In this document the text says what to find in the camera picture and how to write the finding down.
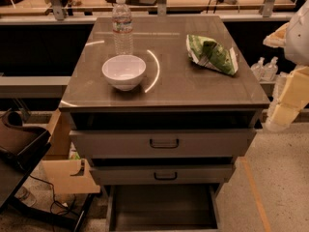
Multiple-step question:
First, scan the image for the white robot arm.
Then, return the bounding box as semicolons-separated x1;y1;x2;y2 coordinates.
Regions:
263;3;309;131

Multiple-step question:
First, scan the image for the orange floor tape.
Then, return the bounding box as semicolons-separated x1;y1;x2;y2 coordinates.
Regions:
240;157;271;232

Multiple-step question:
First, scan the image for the clear sanitizer bottle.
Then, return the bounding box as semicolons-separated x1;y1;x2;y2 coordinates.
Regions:
262;56;278;81
251;57;265;81

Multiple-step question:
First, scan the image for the green chip bag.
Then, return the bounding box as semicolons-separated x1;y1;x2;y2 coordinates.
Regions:
185;35;239;76

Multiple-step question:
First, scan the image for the grey top drawer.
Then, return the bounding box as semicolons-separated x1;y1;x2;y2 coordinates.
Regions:
70;109;261;159

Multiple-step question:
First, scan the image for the grey bottom drawer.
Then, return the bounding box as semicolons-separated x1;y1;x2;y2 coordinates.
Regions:
105;184;221;232

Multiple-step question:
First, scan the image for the grey drawer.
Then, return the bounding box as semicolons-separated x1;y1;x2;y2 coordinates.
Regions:
105;184;221;232
70;109;261;159
90;158;234;186

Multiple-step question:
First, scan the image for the black floor cable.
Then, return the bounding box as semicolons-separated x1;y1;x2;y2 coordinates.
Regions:
28;173;80;232

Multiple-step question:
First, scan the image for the clear plastic water bottle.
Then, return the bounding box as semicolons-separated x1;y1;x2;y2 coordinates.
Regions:
112;0;133;55

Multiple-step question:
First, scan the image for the right clear sanitizer bottle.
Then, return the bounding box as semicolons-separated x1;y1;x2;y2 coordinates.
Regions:
262;56;278;81

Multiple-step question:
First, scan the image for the grey drawer cabinet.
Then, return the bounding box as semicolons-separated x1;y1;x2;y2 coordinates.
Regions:
58;14;271;189

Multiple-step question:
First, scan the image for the white ceramic bowl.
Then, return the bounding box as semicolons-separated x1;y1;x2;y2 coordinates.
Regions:
101;55;146;91

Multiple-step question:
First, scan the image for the grey middle drawer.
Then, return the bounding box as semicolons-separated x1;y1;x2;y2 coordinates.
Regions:
90;158;234;186

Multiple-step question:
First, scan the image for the brown cardboard box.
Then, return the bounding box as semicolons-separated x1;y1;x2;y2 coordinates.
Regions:
42;109;100;194

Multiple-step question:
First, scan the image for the left clear sanitizer bottle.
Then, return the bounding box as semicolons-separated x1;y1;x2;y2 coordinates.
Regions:
251;57;265;81

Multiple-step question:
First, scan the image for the black cart with tray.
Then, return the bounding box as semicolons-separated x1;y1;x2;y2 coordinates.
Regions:
0;109;94;232

